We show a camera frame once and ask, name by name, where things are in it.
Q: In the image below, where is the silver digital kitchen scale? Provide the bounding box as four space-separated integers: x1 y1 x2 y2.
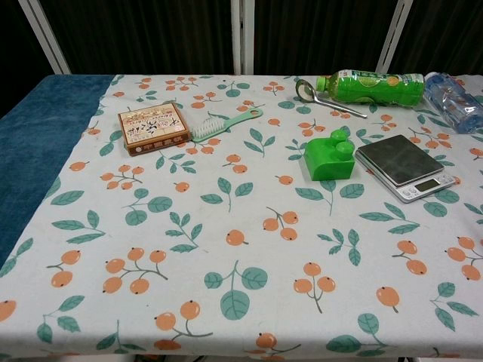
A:
354 134 453 204

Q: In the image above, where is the green tea bottle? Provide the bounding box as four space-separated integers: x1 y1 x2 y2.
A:
315 69 426 108

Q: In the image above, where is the white frame pole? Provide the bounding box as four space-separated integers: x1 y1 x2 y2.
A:
229 0 257 75
375 0 414 75
17 0 72 75

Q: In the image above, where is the green plastic block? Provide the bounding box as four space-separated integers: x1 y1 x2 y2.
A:
304 128 358 183

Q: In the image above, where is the blue table cover cloth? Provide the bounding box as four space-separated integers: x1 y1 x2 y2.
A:
0 74 116 269

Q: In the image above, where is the floral white tablecloth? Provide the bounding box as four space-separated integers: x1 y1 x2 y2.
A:
0 74 483 362

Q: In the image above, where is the metal spoon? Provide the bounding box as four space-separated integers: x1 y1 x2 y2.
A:
295 78 368 120

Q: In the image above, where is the light green brush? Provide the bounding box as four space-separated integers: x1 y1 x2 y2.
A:
189 106 264 143

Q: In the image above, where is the brown printed cardboard box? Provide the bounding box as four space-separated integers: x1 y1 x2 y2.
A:
117 102 192 157

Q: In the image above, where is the black curtain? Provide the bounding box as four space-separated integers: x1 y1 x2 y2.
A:
0 0 483 121

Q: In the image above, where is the clear water bottle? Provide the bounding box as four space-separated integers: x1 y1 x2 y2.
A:
422 71 483 135

